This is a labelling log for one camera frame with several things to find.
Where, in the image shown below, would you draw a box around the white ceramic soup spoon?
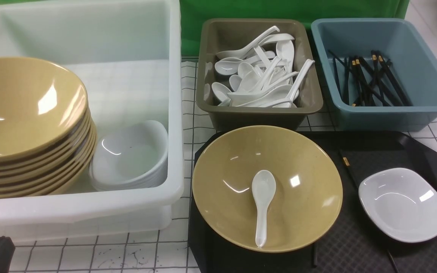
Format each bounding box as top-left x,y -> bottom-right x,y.
251,170 -> 277,248

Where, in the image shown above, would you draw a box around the yellow noodle bowl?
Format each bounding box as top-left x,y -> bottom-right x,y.
192,126 -> 343,253

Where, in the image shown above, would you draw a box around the pile of white spoons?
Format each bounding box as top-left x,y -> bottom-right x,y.
204,26 -> 314,108

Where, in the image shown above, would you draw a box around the stacked white dishes in tub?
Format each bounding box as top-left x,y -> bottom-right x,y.
89,120 -> 168,191

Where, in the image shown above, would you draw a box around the olive green spoon bin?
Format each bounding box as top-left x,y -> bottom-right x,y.
195,18 -> 323,131

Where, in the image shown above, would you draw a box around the large white plastic tub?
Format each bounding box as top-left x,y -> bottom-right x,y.
0,0 -> 184,243

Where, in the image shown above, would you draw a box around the green backdrop cloth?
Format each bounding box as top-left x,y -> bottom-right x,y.
0,0 -> 408,64

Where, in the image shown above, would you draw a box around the black chopstick on tray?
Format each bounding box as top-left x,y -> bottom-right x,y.
338,149 -> 359,192

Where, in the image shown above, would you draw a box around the bundle of black chopsticks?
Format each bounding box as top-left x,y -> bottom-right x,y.
328,50 -> 413,107

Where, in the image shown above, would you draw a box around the black serving tray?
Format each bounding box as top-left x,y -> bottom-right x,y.
188,131 -> 437,273

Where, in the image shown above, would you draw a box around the blue chopstick bin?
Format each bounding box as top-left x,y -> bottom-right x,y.
311,18 -> 437,132

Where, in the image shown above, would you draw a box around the lower stacked yellow bowls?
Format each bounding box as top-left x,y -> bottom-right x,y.
0,107 -> 96,199

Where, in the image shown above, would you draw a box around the white square side dish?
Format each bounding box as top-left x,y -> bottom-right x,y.
358,168 -> 437,243

